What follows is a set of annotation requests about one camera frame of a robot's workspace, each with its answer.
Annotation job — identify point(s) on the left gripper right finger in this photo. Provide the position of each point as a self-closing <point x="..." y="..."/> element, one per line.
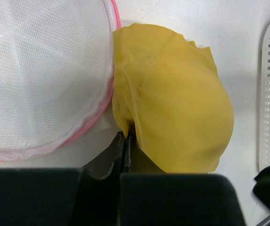
<point x="136" y="161"/>

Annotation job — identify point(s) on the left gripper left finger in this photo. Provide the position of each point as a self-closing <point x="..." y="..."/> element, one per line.
<point x="107" y="165"/>

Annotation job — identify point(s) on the yellow bra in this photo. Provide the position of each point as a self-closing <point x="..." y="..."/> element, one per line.
<point x="168" y="92"/>

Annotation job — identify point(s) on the white mesh laundry bag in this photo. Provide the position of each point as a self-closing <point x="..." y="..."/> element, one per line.
<point x="56" y="72"/>

